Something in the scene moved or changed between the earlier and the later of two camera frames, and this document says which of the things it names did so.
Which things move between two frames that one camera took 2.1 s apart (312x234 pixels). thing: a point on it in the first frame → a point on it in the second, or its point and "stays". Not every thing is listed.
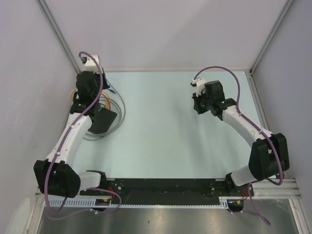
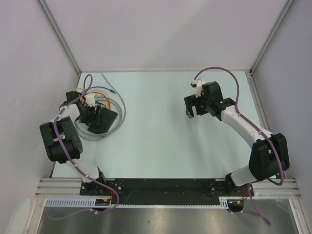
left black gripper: (105, 86) → (95, 118)
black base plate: (166, 190) stays
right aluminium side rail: (258, 101) stays
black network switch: (102, 121) stays
